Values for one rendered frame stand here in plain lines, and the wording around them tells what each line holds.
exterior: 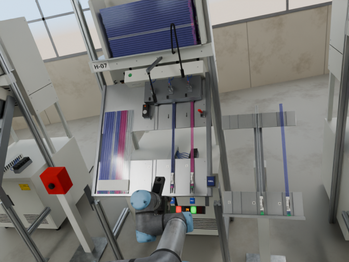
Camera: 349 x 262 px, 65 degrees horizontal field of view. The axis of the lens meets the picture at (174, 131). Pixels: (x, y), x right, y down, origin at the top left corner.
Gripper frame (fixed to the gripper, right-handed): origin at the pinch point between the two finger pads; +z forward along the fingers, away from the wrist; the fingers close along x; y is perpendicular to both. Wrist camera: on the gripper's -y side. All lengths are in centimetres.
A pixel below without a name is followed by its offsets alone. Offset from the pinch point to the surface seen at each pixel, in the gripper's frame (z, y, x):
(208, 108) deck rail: 8, -50, 20
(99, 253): 69, 36, -77
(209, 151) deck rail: 8.5, -25.7, 20.3
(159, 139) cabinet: 71, -54, -32
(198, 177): 9.8, -12.0, 13.9
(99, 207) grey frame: 18, 3, -50
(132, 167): 9.4, -18.9, -24.8
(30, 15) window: 124, -276, -264
